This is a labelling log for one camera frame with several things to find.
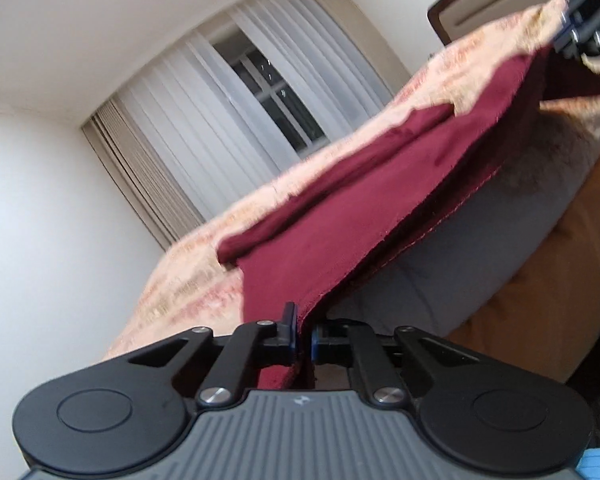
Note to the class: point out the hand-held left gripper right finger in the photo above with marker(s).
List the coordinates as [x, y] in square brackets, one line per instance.
[321, 344]

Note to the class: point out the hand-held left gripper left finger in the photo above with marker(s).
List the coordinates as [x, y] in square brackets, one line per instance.
[290, 325]

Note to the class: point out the burgundy long-sleeved shirt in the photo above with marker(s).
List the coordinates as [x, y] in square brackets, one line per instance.
[360, 220]

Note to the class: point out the floral duvet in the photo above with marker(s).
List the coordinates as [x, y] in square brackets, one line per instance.
[429, 270]

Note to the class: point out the beige curtain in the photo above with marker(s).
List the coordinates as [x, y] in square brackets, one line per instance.
[140, 175]
[355, 25]

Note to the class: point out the white sheer curtain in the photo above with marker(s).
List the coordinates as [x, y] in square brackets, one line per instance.
[310, 45]
[180, 125]

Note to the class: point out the window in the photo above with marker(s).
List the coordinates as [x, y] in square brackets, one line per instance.
[275, 95]

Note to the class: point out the person's blue striped clothing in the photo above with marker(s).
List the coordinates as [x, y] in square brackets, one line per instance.
[599, 466]

